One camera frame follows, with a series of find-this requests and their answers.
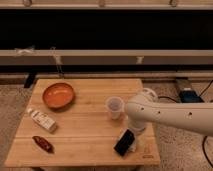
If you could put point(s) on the white rectangular bottle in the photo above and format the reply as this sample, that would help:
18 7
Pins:
42 120

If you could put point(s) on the dark red packet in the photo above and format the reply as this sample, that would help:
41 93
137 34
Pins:
43 144

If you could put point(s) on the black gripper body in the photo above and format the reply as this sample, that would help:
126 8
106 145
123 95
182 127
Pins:
124 143

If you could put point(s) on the translucent ceramic cup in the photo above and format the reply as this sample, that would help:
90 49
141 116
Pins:
115 106

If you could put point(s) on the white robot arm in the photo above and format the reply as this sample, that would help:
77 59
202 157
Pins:
191 114

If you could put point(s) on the blue power box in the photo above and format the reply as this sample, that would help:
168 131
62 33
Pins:
186 93

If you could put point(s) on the wooden table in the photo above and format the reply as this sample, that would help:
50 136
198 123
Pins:
86 135

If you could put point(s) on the orange round bowl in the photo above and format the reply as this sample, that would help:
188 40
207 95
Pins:
58 95

